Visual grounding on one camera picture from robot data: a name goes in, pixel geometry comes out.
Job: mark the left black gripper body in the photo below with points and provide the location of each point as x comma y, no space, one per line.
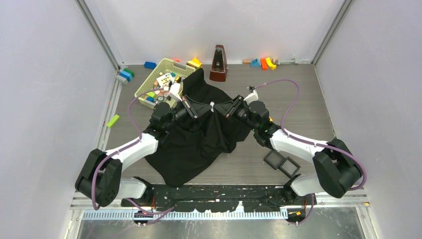
181,113

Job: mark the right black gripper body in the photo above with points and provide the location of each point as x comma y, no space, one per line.
239,110

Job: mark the black garment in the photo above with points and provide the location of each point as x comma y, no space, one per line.
191,146

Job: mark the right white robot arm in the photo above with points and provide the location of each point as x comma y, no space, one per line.
336,170

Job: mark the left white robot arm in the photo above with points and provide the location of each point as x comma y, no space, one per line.
100,178

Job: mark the light green plastic basket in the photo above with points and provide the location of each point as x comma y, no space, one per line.
156,95

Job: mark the brown wooden metronome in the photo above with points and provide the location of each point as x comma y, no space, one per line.
219,67

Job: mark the nine of spades card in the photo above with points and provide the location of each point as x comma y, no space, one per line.
165,80

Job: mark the yellow orange block stack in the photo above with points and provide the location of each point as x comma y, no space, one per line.
195,62

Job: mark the light blue toy block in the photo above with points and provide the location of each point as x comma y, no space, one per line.
255,63

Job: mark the red orange block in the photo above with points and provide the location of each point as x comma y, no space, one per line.
263,63

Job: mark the yellow curved block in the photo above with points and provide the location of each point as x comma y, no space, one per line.
270,65

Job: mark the lime green block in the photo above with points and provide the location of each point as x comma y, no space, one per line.
113,121

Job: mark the blue green stacked blocks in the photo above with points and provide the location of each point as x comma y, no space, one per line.
125,76

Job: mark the left black square frame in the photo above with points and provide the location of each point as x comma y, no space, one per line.
274,159

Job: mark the black square frame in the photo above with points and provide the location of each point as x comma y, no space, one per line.
274,159
289,167

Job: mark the right black square frame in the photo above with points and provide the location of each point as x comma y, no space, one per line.
289,167

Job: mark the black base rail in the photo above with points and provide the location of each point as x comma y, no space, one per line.
218,198

